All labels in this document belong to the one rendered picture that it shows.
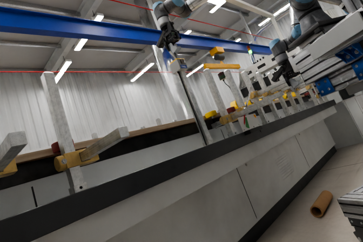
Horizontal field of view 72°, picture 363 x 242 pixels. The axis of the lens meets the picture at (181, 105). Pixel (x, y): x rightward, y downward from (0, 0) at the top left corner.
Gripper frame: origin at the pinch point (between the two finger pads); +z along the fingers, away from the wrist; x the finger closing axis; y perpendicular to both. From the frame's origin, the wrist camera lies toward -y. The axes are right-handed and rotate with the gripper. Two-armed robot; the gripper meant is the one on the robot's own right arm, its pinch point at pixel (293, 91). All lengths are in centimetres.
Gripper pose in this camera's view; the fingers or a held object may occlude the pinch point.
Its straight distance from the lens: 173.9
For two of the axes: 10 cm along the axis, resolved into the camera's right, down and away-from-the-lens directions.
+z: 3.5, 9.2, -1.9
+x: 6.6, -1.0, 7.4
